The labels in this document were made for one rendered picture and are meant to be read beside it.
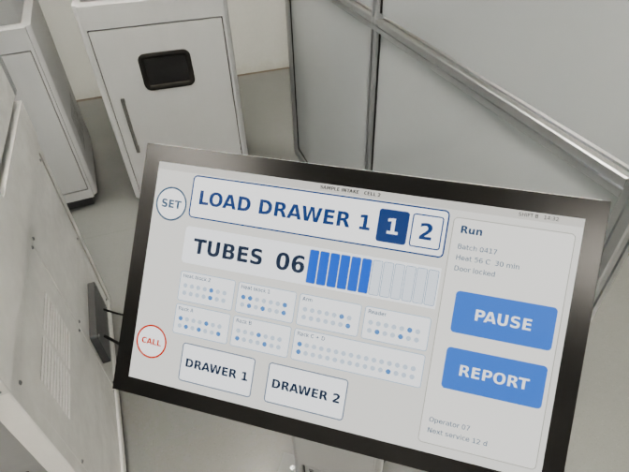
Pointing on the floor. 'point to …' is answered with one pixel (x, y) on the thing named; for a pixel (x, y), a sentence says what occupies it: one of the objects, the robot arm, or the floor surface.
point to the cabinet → (61, 351)
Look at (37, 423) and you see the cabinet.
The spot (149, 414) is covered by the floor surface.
